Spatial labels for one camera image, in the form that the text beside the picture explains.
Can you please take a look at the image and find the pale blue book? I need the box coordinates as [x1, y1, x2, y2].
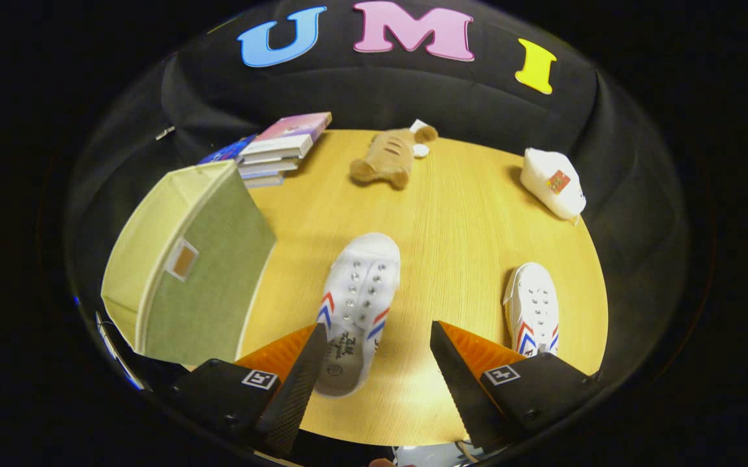
[241, 172, 286, 189]

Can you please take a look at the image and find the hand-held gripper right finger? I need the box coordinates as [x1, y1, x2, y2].
[430, 320, 602, 453]

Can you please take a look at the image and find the green fabric storage box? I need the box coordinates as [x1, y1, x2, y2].
[100, 160, 277, 367]

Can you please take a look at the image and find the dark blue book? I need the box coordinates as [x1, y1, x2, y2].
[199, 134, 258, 165]

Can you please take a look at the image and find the black backdrop cloth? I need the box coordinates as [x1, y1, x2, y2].
[66, 0, 692, 390]

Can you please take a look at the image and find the white book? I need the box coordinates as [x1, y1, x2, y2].
[239, 134, 313, 174]

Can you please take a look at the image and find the white canvas shoe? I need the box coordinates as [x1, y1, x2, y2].
[502, 262, 560, 359]
[314, 232, 402, 398]

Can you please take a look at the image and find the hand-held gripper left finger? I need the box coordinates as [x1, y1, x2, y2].
[170, 323, 329, 458]

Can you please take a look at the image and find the white plush toy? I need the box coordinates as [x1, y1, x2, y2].
[520, 148, 587, 222]

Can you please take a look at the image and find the brown plush toy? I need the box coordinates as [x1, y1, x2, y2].
[349, 123, 439, 191]

